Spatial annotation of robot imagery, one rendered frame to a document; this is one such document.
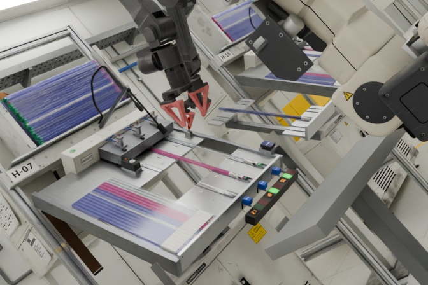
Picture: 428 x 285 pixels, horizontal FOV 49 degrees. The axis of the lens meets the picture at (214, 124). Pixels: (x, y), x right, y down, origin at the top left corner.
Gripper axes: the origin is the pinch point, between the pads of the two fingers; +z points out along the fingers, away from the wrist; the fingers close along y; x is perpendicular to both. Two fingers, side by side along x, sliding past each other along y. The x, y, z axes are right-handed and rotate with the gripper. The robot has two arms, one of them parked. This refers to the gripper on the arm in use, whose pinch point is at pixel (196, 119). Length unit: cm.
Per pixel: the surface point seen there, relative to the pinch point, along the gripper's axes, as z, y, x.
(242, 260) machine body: 51, 16, 30
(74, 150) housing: 7, 36, -37
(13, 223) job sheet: 37, 60, -57
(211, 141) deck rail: 14.8, -8.3, 0.6
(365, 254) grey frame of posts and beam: 48, -10, 73
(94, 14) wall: 25, -171, -248
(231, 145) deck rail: 13.6, -8.1, 11.4
